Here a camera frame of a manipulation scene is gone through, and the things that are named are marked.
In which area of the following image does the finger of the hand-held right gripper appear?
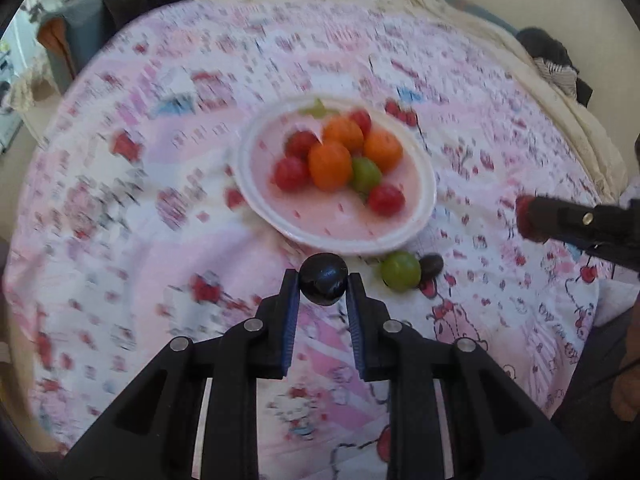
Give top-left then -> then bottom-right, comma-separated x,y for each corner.
584,242 -> 640,275
529,196 -> 640,243

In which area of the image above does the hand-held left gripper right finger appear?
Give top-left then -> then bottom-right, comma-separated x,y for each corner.
347,272 -> 588,480

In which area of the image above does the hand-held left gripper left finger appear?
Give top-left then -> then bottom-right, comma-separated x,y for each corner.
57,269 -> 301,480

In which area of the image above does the black round plum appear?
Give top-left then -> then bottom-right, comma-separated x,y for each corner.
298,252 -> 349,306

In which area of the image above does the white pink plate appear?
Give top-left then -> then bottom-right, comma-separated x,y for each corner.
235,97 -> 437,257

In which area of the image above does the large red tomato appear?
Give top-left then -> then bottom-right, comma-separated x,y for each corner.
367,183 -> 406,217

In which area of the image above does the red cherry tomato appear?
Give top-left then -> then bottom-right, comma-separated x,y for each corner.
348,109 -> 373,136
273,156 -> 311,192

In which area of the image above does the green lime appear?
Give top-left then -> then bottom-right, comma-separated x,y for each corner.
350,156 -> 384,195
380,251 -> 422,293

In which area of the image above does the large orange mandarin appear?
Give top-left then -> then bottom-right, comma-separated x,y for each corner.
307,141 -> 353,192

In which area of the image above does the small orange mandarin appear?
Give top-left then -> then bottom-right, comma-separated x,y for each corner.
363,129 -> 404,173

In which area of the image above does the dark purple grape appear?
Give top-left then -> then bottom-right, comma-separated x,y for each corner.
418,254 -> 445,281

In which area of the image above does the person's dark clothing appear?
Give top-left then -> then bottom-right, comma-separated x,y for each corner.
550,305 -> 640,431

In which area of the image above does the striped cloth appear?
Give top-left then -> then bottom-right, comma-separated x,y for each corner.
532,57 -> 578,96

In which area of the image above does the pink cartoon printed blanket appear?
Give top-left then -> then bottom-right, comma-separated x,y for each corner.
2,0 -> 601,480

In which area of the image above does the dark cloth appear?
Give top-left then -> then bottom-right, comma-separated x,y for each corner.
515,27 -> 593,108

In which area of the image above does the red strawberry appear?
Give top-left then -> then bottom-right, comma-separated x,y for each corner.
285,130 -> 321,160

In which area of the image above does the blue grey cushion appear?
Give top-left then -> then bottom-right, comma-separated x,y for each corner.
37,0 -> 108,93

